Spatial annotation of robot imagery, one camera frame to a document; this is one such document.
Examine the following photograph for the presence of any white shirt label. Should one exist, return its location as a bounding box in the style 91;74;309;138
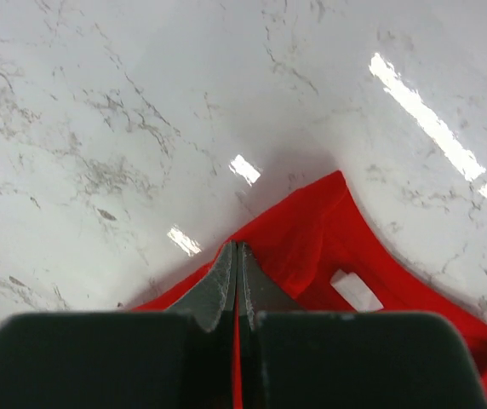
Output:
330;269;384;313

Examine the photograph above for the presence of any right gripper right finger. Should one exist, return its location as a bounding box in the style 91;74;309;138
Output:
237;242;301;408

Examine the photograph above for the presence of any red t shirt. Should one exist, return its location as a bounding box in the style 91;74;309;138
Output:
128;170;487;409

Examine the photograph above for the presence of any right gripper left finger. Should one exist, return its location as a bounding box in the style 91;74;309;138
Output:
167;241;238;408

